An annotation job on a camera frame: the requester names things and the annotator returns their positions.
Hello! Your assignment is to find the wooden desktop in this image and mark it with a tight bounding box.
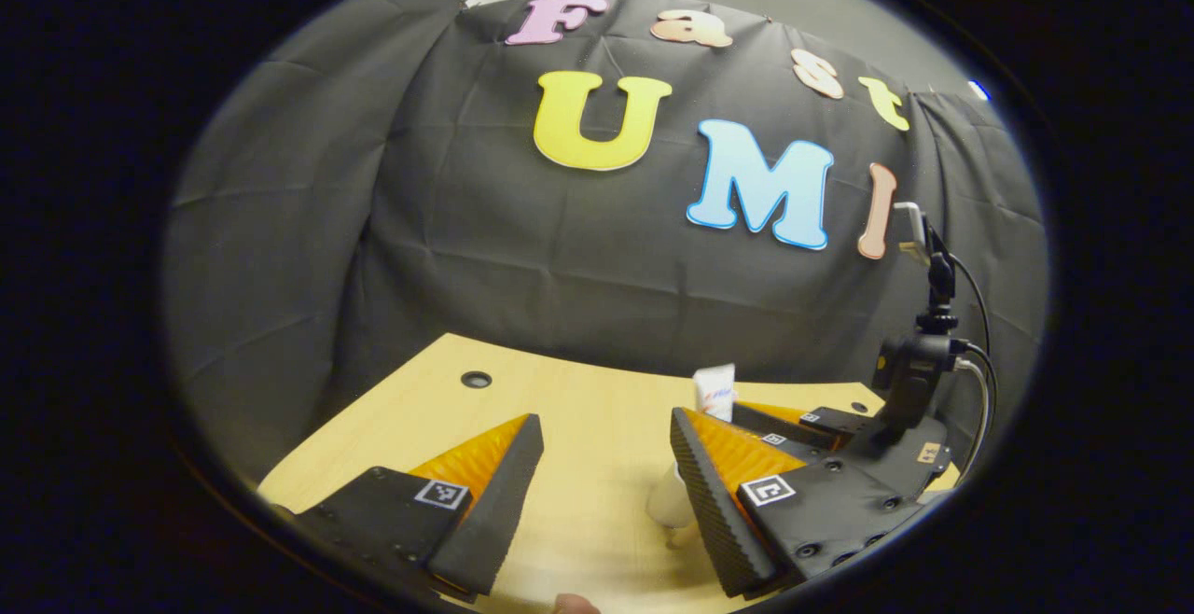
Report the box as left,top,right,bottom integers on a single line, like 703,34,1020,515
257,332,962,614

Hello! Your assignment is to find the white cup with wooden handle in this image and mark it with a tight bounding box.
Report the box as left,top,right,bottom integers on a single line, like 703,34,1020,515
646,461,702,551

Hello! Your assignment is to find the grey cable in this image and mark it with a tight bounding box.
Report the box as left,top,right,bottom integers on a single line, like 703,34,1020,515
953,357,990,480

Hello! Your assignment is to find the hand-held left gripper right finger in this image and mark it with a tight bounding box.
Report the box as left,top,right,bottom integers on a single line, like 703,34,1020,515
669,406,937,600

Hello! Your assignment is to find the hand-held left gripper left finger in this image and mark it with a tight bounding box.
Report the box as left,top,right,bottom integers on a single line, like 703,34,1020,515
292,412,546,602

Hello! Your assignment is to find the black backdrop cloth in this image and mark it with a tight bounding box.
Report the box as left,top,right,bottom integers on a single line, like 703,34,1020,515
163,0,1050,494

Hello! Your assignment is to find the black cable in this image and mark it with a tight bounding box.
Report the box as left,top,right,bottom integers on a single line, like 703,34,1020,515
950,255,997,484

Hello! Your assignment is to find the white toothpaste tube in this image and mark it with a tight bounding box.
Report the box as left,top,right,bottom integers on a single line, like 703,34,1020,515
693,363,738,422

